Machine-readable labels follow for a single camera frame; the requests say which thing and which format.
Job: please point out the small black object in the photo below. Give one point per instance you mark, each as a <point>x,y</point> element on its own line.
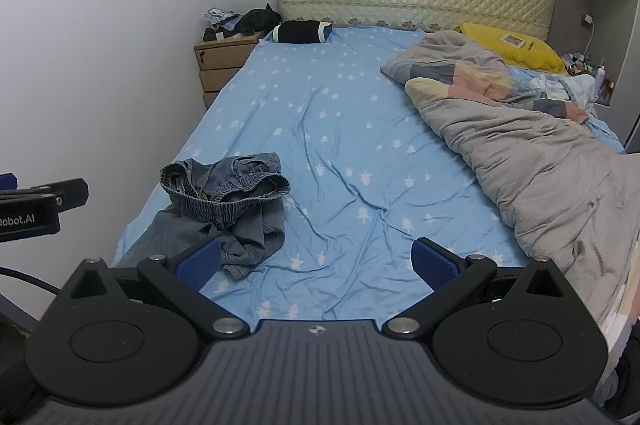
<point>209,35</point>

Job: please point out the white booklet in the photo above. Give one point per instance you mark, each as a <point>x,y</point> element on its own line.
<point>515,41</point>

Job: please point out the light blue printed pillow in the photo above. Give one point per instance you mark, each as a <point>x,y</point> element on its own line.
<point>555,85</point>

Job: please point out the light blue starred bedsheet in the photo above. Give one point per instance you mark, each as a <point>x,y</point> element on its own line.
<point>330,155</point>

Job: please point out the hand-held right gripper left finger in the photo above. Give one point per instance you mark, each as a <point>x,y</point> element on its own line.
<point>200,264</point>

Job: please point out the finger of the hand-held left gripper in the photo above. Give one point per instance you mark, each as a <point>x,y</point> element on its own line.
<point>72,194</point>

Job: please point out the blue white printed packet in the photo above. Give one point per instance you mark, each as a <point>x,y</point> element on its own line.
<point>220,16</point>

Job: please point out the wooden nightstand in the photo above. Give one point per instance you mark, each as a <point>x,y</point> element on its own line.
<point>222,65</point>

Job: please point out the grey shelf unit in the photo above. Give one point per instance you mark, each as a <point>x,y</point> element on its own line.
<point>622,30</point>

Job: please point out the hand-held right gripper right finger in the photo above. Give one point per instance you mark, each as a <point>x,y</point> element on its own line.
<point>432,266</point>

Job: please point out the black clothing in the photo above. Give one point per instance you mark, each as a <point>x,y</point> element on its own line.
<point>257,20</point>

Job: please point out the grey patchwork quilt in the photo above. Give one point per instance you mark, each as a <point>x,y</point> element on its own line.
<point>540,155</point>

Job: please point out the black bolster pillow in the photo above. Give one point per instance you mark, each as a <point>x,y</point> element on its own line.
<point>300,31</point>

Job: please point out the yellow cloth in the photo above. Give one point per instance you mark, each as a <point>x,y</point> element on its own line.
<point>542,52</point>

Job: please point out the grey sock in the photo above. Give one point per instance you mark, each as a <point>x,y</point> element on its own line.
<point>235,215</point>

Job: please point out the clutter of small bottles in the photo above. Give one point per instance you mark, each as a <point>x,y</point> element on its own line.
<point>600,77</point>

